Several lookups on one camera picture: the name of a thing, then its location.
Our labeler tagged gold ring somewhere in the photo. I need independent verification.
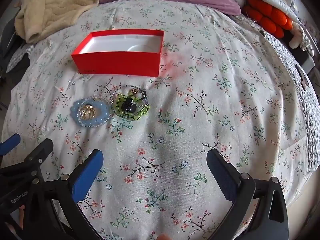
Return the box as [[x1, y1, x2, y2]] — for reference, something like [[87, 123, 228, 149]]
[[78, 104, 97, 117], [80, 107, 98, 121]]

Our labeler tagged white plush toy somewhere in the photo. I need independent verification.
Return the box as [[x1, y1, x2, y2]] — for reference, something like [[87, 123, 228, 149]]
[[290, 22, 314, 55]]

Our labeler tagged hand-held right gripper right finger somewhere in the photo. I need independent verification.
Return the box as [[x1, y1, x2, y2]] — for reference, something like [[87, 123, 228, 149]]
[[207, 149, 289, 240]]

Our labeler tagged red cardboard box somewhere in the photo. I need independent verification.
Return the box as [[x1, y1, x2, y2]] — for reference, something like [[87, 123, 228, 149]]
[[71, 29, 165, 77]]

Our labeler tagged grey quilted bedspread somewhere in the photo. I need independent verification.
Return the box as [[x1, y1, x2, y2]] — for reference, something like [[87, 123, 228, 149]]
[[232, 15, 320, 173]]

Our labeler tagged grey box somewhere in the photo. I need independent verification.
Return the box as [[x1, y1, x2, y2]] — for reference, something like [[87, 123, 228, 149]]
[[290, 47, 315, 74]]

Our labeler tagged floral bedsheet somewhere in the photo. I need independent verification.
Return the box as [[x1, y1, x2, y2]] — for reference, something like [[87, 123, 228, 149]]
[[5, 0, 313, 240]]

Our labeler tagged orange plush toy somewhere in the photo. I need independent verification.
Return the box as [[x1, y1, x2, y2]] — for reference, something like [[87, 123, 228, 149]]
[[244, 0, 293, 38]]

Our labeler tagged blue beaded bracelet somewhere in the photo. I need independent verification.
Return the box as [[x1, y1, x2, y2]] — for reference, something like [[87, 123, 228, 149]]
[[71, 97, 110, 127]]

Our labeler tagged beige quilted blanket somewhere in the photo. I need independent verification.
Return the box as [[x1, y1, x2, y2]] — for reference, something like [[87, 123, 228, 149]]
[[15, 0, 113, 44]]

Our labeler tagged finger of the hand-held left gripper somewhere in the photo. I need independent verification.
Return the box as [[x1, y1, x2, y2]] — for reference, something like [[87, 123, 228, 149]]
[[0, 133, 21, 157], [0, 138, 54, 218]]

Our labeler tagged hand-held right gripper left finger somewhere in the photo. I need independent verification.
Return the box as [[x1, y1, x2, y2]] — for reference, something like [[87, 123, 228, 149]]
[[32, 149, 104, 240]]

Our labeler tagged clear bead bracelet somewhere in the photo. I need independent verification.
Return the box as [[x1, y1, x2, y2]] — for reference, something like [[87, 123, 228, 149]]
[[79, 95, 112, 127]]

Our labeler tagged ring with dark stone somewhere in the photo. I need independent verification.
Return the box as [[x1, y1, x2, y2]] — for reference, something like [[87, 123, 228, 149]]
[[120, 97, 138, 113]]

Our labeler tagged green beaded bracelet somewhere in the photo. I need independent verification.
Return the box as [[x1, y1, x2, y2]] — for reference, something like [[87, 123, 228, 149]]
[[112, 93, 152, 118]]

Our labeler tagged dark chair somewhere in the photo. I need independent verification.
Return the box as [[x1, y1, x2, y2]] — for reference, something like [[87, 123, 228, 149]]
[[0, 17, 30, 105]]

